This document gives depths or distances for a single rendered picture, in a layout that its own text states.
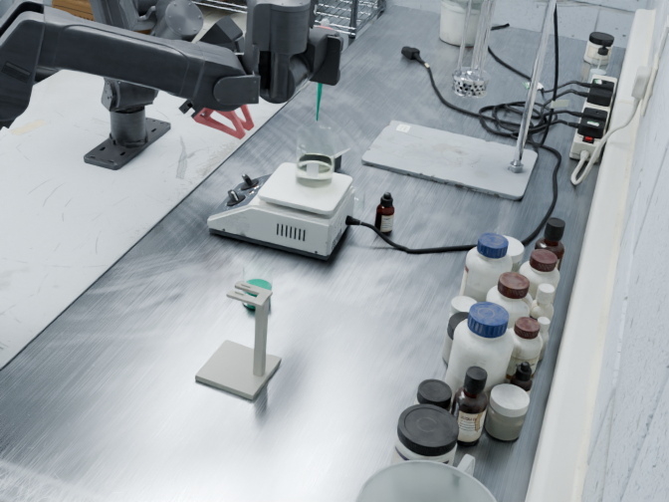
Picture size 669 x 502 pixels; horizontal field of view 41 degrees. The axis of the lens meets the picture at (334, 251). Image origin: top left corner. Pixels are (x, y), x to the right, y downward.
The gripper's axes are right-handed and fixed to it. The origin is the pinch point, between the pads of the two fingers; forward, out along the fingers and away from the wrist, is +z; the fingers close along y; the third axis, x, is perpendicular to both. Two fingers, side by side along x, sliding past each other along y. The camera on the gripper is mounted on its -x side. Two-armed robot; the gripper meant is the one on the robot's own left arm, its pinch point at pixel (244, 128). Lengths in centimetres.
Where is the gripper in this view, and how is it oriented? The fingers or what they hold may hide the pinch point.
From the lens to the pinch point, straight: 141.9
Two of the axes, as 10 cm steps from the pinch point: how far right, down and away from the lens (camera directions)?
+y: 3.2, -5.0, 8.1
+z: 6.7, 7.2, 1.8
